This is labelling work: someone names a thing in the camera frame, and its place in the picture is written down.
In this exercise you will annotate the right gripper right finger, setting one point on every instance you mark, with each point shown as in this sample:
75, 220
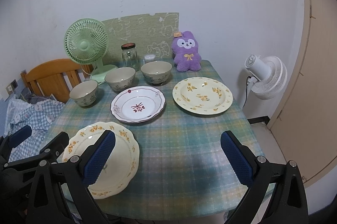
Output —
288, 203

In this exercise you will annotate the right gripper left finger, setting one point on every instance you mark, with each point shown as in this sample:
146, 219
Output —
79, 172

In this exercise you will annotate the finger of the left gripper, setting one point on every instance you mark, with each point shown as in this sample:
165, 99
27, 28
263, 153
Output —
12, 141
56, 143

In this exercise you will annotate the scalloped yellow flower plate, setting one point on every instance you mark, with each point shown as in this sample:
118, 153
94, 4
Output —
120, 167

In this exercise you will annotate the small floral ceramic bowl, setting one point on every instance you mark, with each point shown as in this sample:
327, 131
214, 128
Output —
85, 93

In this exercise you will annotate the white red-pattern plate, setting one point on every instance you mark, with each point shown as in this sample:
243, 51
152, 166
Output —
137, 104

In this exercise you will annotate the medium floral ceramic bowl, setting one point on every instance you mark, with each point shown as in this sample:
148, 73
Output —
120, 79

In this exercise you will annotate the large floral ceramic bowl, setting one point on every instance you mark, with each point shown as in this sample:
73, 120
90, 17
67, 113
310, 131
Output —
156, 72

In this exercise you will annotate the round yellow flower plate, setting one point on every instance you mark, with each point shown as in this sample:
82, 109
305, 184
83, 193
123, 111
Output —
202, 96

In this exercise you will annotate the blue checkered blanket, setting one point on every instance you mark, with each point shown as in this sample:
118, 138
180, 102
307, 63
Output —
38, 116

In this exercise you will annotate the beige door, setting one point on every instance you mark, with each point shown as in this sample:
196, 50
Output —
304, 124

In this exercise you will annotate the wooden bed headboard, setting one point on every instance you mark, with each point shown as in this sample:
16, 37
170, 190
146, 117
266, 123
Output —
48, 78

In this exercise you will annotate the plaid green tablecloth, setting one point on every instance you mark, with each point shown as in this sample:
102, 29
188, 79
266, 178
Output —
183, 172

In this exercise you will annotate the green desk fan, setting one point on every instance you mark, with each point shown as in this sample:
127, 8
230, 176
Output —
86, 43

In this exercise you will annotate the glass jar black lid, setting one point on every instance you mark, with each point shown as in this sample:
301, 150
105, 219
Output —
130, 56

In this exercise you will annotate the white standing fan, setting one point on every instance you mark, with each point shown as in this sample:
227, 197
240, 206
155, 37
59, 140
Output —
263, 77

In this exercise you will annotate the cotton swab container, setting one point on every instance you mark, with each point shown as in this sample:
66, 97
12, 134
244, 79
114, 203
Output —
149, 58

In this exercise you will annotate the purple plush bunny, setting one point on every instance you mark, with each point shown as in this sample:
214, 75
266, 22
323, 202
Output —
185, 51

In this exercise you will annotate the wall power outlet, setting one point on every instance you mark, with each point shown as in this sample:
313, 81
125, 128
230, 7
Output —
11, 87

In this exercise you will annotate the green cartoon wall mat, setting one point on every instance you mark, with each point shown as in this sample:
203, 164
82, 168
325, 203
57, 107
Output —
151, 33

